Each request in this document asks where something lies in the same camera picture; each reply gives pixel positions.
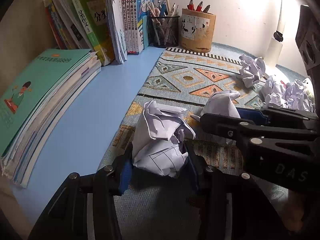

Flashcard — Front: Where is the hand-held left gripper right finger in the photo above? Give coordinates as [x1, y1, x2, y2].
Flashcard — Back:
[184, 140, 290, 240]

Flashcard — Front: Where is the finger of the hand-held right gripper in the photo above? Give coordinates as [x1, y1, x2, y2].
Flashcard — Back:
[200, 112, 320, 165]
[236, 106, 320, 130]

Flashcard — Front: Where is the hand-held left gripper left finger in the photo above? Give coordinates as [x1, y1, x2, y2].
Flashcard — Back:
[27, 142, 134, 240]

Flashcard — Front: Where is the white paper ball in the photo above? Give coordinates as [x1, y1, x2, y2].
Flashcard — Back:
[200, 90, 242, 145]
[282, 79, 313, 112]
[132, 100, 196, 179]
[260, 76, 288, 108]
[237, 54, 268, 88]

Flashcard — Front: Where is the person's right hand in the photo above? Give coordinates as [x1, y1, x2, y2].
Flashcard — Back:
[282, 190, 305, 230]

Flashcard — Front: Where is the patterned woven table mat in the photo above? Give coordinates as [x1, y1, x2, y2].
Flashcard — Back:
[97, 41, 320, 240]

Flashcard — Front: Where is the white cat plush toy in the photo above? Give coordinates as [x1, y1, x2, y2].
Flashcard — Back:
[301, 77, 314, 98]

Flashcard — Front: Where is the white desk lamp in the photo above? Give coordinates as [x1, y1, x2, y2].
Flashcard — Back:
[264, 0, 290, 67]

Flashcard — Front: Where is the bamboo pen holder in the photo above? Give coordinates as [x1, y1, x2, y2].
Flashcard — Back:
[178, 8, 216, 53]

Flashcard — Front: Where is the black mesh pen holder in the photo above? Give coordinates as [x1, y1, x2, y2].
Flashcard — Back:
[149, 15, 180, 48]

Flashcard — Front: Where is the stack of teal workbooks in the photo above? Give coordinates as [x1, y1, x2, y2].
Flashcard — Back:
[0, 49, 102, 188]

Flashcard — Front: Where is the bunch of pens and pencils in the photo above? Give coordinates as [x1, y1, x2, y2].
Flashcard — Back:
[147, 0, 180, 17]

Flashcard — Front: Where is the row of upright books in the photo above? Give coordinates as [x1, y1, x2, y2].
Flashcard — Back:
[44, 0, 156, 67]

